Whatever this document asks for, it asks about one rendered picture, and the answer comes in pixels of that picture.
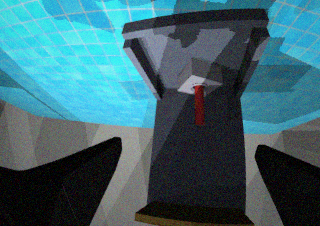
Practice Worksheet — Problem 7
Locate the dark red peg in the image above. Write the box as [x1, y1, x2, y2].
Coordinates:
[195, 85, 205, 125]

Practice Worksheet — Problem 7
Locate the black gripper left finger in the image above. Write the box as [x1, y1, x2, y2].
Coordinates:
[0, 137, 123, 226]

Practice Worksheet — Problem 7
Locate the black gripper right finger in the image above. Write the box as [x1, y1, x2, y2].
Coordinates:
[255, 145, 320, 226]

